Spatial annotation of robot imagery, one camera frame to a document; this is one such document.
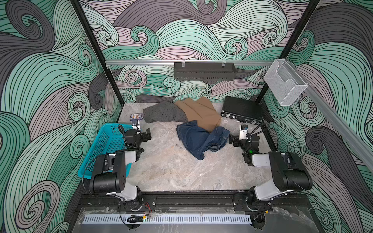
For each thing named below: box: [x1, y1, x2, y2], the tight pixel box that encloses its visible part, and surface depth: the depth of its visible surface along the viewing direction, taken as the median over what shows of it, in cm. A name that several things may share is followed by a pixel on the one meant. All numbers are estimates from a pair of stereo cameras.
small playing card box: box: [129, 113, 144, 121], surface depth 112 cm
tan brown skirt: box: [173, 96, 223, 133], surface depth 110 cm
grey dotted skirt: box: [142, 100, 189, 124], surface depth 109 cm
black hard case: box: [220, 96, 264, 125], surface depth 116 cm
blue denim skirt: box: [176, 120, 231, 161], surface depth 90 cm
